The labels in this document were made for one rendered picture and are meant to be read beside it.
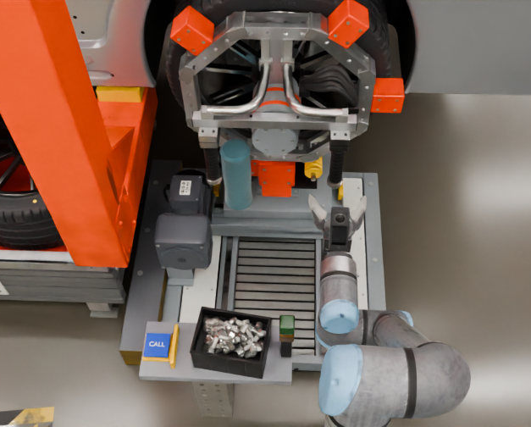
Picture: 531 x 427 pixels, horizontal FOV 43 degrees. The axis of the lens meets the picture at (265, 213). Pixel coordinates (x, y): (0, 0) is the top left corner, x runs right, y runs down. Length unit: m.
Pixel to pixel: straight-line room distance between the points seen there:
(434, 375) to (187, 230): 1.26
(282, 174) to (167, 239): 0.43
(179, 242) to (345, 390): 1.20
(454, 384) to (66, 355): 1.67
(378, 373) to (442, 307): 1.49
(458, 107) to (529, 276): 0.89
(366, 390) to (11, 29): 0.92
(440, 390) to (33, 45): 0.97
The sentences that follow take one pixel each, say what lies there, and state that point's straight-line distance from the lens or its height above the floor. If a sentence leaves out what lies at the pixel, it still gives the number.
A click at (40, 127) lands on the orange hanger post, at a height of 1.15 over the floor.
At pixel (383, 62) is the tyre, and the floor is 0.93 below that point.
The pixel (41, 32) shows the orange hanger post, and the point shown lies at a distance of 1.38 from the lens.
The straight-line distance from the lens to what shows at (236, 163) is 1.97.
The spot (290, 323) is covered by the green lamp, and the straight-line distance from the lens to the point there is 1.77.
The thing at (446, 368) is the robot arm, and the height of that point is 1.20.
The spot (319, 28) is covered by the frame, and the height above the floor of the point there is 1.12.
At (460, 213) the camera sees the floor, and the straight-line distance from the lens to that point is 2.84.
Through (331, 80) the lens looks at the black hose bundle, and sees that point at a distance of 1.75.
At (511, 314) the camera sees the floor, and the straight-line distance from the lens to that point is 2.66.
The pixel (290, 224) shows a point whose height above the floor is 0.15.
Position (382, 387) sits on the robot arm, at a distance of 1.13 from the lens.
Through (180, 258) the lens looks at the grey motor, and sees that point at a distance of 2.27.
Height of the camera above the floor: 2.26
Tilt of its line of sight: 56 degrees down
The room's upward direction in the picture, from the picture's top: 2 degrees counter-clockwise
